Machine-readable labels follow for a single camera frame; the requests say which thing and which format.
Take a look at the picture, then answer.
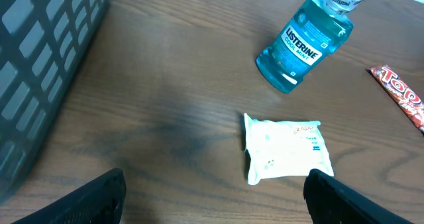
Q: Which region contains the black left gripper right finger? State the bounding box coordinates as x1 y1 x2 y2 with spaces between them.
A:
303 169 411 224

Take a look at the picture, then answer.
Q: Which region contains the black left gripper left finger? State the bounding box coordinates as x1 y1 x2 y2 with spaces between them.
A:
13 168 127 224

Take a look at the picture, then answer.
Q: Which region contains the white tissue pack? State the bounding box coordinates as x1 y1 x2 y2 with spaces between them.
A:
244 113 335 186

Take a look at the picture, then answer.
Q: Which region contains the red chocolate bar wrapper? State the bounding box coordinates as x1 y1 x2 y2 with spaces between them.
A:
368 65 423 133

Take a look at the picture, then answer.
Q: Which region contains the blue mouthwash bottle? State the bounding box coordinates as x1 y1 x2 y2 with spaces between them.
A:
256 0 363 93

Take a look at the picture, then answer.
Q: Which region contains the grey plastic basket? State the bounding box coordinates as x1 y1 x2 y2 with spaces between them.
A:
1 0 109 201

